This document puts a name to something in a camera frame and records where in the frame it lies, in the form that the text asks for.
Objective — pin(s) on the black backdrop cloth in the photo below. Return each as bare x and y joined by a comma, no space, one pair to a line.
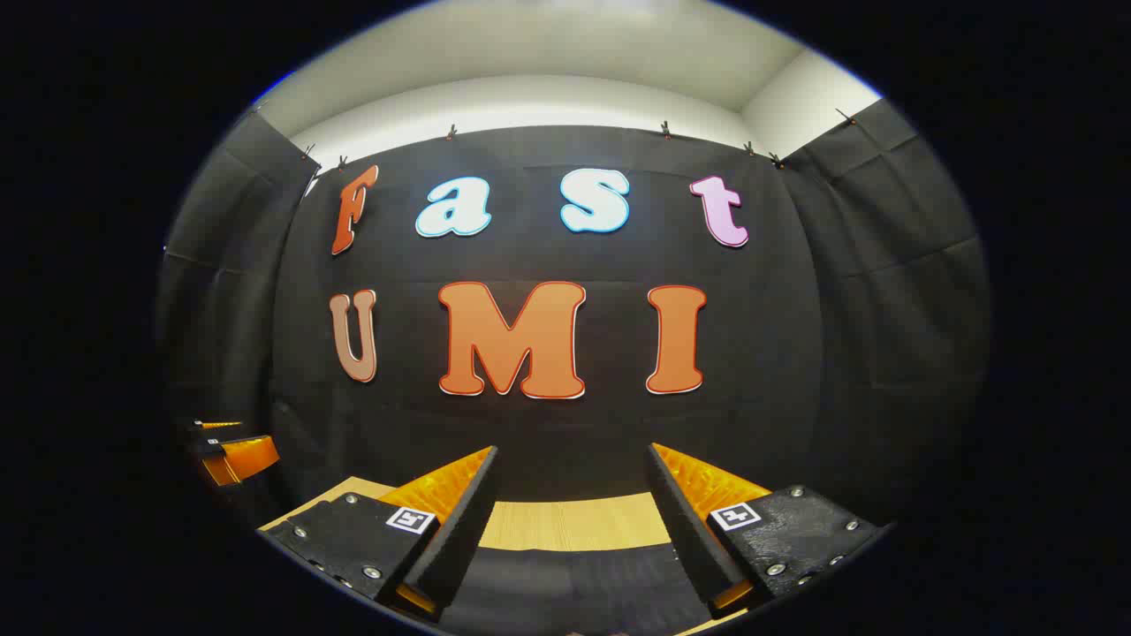
610,424

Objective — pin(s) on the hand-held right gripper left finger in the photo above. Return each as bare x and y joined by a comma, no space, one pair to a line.
459,521

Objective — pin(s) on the row of black cloth clips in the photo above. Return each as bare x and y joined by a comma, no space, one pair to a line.
451,132

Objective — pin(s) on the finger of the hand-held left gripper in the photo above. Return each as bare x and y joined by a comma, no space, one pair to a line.
216,426
243,458

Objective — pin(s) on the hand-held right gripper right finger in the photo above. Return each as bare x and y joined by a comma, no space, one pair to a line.
685,521

